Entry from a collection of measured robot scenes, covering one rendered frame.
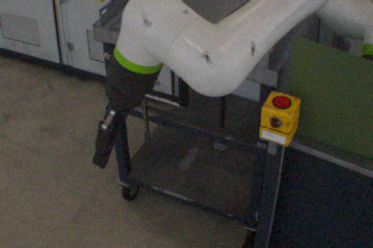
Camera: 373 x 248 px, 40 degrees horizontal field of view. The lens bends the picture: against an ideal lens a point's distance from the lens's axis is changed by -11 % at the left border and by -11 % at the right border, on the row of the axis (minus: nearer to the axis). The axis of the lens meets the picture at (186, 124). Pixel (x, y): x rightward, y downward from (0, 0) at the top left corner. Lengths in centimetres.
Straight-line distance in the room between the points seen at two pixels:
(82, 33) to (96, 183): 81
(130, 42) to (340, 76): 61
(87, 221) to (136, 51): 143
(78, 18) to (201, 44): 198
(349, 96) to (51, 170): 154
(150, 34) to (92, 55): 200
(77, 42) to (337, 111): 177
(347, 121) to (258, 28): 58
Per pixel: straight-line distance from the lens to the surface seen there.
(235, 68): 88
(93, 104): 285
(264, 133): 140
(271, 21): 96
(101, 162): 119
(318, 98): 143
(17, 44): 326
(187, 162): 225
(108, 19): 183
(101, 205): 236
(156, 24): 90
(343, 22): 156
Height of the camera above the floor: 175
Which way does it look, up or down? 41 degrees down
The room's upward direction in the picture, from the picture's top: 1 degrees counter-clockwise
